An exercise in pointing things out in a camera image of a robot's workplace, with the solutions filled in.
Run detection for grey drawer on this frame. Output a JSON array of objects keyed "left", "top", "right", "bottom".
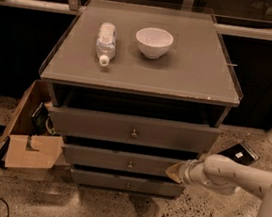
[
  {"left": 63, "top": 138, "right": 192, "bottom": 176},
  {"left": 71, "top": 166, "right": 183, "bottom": 198},
  {"left": 45, "top": 83, "right": 225, "bottom": 157}
]

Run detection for green black items in box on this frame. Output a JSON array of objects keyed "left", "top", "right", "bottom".
[{"left": 31, "top": 102, "right": 56, "bottom": 136}]

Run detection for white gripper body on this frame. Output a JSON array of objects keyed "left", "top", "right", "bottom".
[{"left": 179, "top": 159, "right": 201, "bottom": 185}]

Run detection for white ceramic bowl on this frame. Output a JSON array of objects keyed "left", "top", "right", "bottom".
[{"left": 135, "top": 27, "right": 174, "bottom": 60}]

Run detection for open cardboard box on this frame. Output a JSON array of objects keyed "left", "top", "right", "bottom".
[{"left": 0, "top": 80, "right": 67, "bottom": 169}]

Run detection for grey bottom drawer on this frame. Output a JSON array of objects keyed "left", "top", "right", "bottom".
[{"left": 71, "top": 166, "right": 183, "bottom": 198}]

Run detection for black flat electronic device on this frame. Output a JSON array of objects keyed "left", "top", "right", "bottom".
[{"left": 220, "top": 142, "right": 259, "bottom": 166}]

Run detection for grey wooden drawer cabinet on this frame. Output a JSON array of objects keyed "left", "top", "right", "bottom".
[{"left": 23, "top": 0, "right": 254, "bottom": 207}]

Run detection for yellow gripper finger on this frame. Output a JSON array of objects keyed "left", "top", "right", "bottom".
[{"left": 165, "top": 161, "right": 185, "bottom": 183}]

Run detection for clear plastic water bottle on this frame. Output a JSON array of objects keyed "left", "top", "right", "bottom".
[{"left": 95, "top": 22, "right": 117, "bottom": 67}]

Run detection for grey top drawer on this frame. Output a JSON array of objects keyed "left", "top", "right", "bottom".
[{"left": 45, "top": 83, "right": 225, "bottom": 157}]

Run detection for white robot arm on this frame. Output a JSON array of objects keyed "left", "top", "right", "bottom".
[{"left": 165, "top": 154, "right": 272, "bottom": 217}]

